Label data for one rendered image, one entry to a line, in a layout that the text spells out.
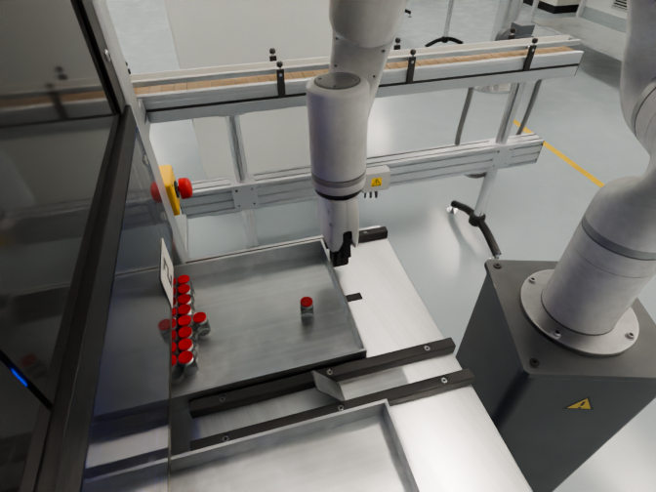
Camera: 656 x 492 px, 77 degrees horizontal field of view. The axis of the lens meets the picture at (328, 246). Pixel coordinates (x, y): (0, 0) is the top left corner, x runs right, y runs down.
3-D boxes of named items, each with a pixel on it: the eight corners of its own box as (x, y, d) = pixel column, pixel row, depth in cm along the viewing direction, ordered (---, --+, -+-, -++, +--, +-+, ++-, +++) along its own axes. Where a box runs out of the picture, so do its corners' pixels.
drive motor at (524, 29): (526, 71, 170) (538, 36, 161) (489, 50, 190) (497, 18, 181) (551, 68, 172) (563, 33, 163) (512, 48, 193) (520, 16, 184)
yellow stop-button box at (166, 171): (140, 222, 76) (127, 189, 71) (143, 200, 81) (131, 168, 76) (183, 215, 77) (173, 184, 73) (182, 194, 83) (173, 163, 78)
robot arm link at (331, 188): (305, 156, 65) (306, 173, 67) (318, 186, 59) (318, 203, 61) (354, 148, 66) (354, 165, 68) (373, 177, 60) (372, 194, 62)
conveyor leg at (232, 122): (248, 273, 188) (218, 114, 137) (245, 260, 195) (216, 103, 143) (267, 269, 190) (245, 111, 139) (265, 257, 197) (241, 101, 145)
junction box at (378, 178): (361, 193, 170) (363, 175, 164) (357, 186, 173) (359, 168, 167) (389, 189, 172) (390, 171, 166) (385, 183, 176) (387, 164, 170)
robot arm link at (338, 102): (317, 148, 67) (305, 180, 60) (313, 64, 58) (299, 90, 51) (369, 152, 65) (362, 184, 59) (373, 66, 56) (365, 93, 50)
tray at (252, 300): (132, 421, 56) (123, 409, 54) (143, 285, 75) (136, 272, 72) (365, 362, 63) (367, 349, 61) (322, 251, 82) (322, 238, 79)
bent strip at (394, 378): (317, 411, 57) (316, 389, 53) (312, 391, 60) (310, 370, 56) (410, 385, 60) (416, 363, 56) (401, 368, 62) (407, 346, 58)
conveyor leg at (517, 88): (471, 230, 211) (518, 80, 159) (463, 220, 217) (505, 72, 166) (487, 227, 213) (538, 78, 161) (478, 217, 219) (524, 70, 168)
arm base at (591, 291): (604, 273, 80) (655, 195, 67) (659, 358, 66) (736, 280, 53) (506, 270, 80) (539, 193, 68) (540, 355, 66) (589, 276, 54)
